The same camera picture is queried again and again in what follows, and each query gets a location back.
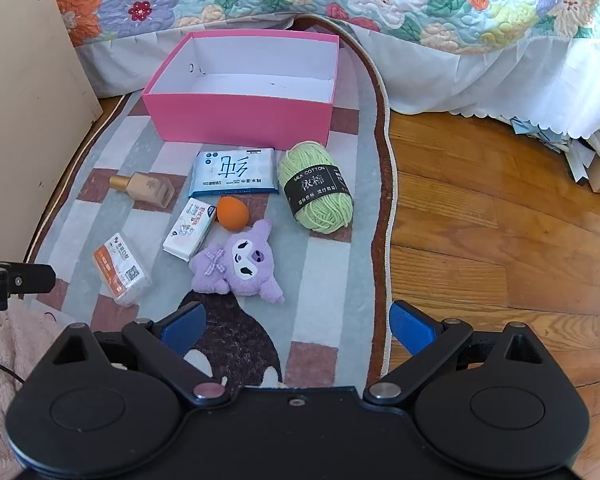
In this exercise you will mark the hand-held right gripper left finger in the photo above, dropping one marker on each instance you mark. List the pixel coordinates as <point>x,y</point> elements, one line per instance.
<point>185,322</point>

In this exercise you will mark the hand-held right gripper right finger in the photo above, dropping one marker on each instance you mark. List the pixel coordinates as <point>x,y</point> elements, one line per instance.
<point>410,327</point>

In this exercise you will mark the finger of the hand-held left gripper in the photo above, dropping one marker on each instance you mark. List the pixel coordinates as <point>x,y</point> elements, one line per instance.
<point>30,278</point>

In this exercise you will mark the purple plush toy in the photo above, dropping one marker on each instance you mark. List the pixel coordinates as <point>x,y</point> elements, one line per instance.
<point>245,265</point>

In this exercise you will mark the clear packet with orange label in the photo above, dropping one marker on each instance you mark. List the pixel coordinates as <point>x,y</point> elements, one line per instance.
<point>120,270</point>

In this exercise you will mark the small white tissue pack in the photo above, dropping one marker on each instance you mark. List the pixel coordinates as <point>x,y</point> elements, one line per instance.
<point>187,232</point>

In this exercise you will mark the orange makeup sponge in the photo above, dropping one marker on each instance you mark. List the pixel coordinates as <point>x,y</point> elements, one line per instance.
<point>231,214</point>

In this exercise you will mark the beige foundation bottle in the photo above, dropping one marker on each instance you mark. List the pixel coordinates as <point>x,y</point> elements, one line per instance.
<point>150,190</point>

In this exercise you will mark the green yarn ball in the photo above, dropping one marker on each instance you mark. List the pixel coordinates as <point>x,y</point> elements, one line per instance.
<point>320,210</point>

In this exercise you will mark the blue wet wipes pack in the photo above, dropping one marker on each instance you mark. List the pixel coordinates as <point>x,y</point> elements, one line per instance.
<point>235,170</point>

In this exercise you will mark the pink cardboard box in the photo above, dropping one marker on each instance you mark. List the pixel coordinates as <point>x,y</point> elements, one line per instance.
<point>240,120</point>

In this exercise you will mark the pink fluffy cloth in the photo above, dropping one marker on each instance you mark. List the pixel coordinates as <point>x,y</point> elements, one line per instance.
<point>10,340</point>

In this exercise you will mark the checked cartoon rug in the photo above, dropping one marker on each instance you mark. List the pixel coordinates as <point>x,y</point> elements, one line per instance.
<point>320,280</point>

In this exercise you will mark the beige wooden board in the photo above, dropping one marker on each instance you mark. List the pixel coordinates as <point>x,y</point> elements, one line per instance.
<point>25,110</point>

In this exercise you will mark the pile of papers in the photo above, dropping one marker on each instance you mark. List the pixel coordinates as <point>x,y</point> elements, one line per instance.
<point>555,130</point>

